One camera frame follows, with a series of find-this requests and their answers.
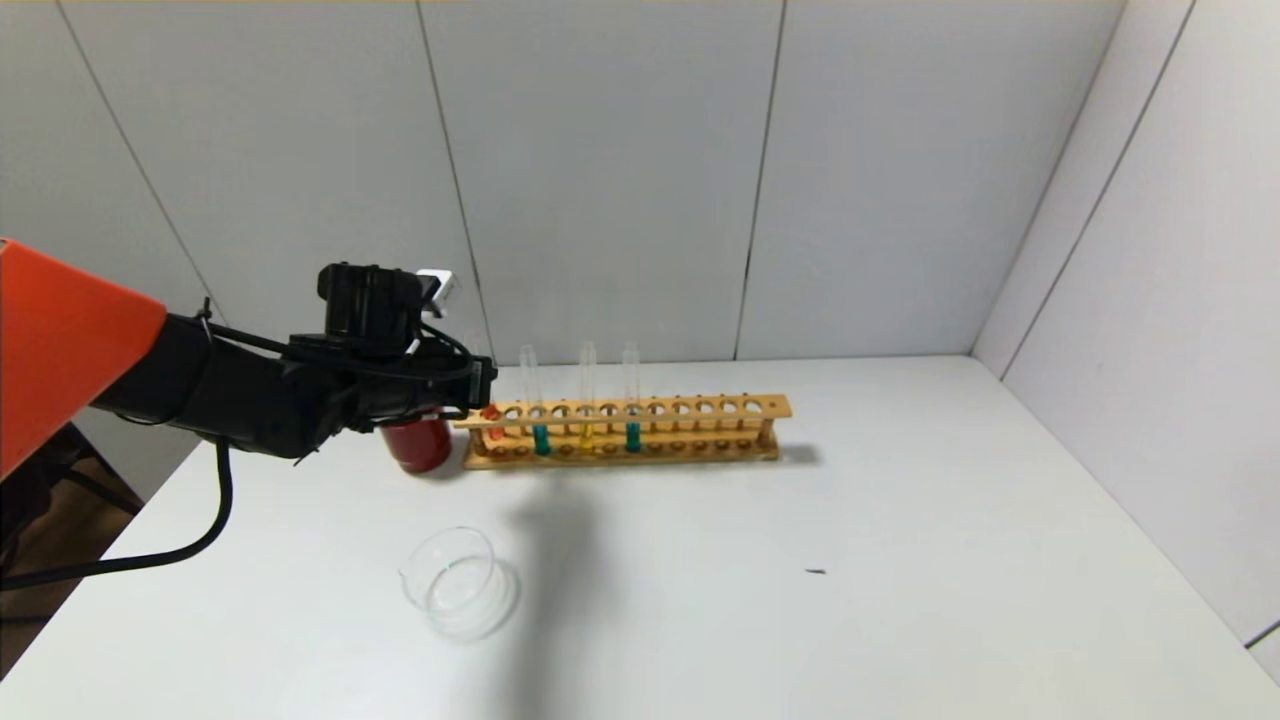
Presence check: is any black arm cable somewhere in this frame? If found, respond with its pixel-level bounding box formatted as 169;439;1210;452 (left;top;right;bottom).
0;440;236;591

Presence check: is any wooden test tube rack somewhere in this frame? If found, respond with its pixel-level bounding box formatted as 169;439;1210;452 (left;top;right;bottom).
453;393;793;470

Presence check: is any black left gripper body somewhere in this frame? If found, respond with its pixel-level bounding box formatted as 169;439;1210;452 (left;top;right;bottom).
414;354;499;418

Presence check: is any dark red cup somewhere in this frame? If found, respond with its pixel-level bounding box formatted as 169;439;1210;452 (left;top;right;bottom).
380;418;453;475

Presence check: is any test tube with blue pigment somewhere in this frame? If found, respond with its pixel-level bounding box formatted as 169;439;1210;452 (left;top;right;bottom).
519;344;551;457

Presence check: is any test tube with teal pigment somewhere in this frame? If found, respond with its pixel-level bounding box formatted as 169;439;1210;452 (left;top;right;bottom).
622;341;642;454

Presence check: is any clear glass beaker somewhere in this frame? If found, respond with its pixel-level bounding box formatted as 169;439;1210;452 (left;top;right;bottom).
400;526;519;641

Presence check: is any test tube with yellow pigment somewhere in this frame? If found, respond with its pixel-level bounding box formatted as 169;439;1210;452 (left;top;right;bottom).
579;340;597;453

